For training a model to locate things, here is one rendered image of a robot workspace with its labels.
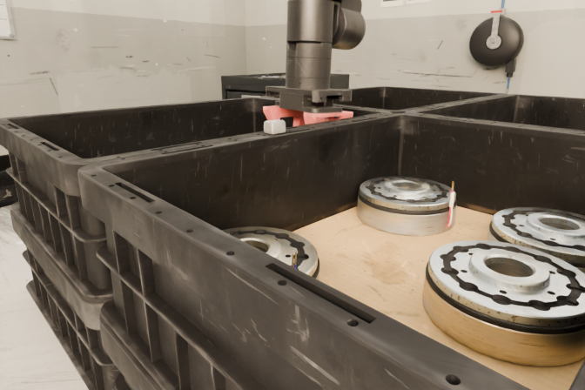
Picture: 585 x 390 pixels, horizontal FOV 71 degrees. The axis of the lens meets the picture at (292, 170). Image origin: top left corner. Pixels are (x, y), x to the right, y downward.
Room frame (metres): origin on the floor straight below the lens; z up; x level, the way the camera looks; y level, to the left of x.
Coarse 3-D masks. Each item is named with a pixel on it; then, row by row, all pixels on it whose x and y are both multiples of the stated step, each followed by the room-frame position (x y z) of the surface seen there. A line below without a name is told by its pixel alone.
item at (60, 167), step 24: (0, 120) 0.47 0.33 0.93; (24, 120) 0.50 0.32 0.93; (336, 120) 0.47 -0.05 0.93; (0, 144) 0.45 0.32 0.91; (24, 144) 0.36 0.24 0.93; (48, 144) 0.34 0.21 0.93; (192, 144) 0.35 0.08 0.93; (48, 168) 0.31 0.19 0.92; (72, 168) 0.28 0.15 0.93; (72, 192) 0.28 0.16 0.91
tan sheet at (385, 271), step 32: (320, 224) 0.41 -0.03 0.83; (352, 224) 0.41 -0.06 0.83; (480, 224) 0.41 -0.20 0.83; (320, 256) 0.33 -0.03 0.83; (352, 256) 0.33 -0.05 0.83; (384, 256) 0.33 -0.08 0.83; (416, 256) 0.33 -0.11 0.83; (352, 288) 0.28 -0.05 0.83; (384, 288) 0.28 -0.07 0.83; (416, 288) 0.28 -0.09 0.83; (416, 320) 0.24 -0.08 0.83; (544, 384) 0.19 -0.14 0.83
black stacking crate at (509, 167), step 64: (384, 128) 0.50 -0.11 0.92; (448, 128) 0.48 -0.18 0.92; (192, 192) 0.31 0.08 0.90; (256, 192) 0.36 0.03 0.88; (320, 192) 0.42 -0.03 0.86; (512, 192) 0.42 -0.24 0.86; (576, 192) 0.38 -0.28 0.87; (128, 256) 0.24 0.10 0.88; (128, 320) 0.23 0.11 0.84; (192, 320) 0.18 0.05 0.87; (192, 384) 0.18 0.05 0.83; (256, 384) 0.14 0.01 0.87
